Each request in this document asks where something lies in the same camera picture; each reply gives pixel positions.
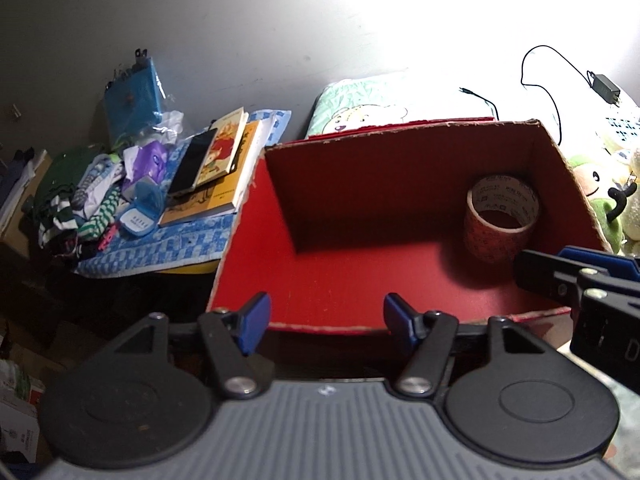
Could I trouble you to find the green bean plush toy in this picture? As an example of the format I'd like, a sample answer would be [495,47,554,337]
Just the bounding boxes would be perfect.
[568,155,637,254]

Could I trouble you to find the blue checkered cloth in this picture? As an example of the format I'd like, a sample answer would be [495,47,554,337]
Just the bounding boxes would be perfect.
[76,110,291,278]

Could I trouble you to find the white blue patterned item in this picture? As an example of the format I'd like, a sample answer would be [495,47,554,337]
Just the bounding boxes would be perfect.
[603,114,640,150]

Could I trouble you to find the orange book underneath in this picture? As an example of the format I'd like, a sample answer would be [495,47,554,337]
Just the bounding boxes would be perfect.
[160,119,270,226]

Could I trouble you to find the red cardboard box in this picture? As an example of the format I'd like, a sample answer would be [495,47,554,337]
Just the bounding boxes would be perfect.
[209,122,605,334]

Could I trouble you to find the blue open small case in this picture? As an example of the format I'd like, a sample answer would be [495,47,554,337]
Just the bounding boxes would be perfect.
[118,180,165,237]

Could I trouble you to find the black smartphone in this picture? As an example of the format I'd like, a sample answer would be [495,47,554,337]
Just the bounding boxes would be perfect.
[167,128,217,197]

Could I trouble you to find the black power adapter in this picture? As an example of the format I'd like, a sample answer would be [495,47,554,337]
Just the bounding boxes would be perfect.
[587,70,620,106]

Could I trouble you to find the purple packet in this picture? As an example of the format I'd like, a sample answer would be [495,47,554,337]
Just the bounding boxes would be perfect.
[122,141,168,186]

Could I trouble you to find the green white striped clothes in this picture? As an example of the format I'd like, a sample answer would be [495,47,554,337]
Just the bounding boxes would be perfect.
[32,144,125,257]

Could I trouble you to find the yellow illustrated book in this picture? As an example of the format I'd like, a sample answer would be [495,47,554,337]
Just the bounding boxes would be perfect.
[195,107,248,188]

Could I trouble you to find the blue plastic bag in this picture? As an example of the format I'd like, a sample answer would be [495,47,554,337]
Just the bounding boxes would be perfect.
[103,49,164,148]

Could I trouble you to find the black adapter cable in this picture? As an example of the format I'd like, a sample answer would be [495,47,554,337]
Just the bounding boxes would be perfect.
[519,44,597,146]

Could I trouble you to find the short black cable end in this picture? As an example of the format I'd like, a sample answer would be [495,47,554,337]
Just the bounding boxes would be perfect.
[459,86,500,122]

